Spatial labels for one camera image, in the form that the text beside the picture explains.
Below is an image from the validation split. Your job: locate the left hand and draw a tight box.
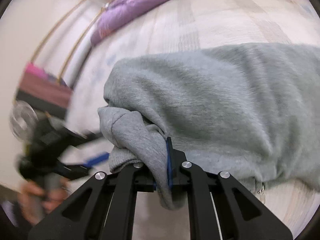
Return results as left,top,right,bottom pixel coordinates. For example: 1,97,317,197
18,177,69,226

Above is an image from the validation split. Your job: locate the grey hooded sweatshirt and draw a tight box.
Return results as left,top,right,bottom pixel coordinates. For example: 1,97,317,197
98,43,319,210

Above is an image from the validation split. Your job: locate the patterned white bed sheet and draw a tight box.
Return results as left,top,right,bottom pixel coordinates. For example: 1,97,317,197
67,0,319,236

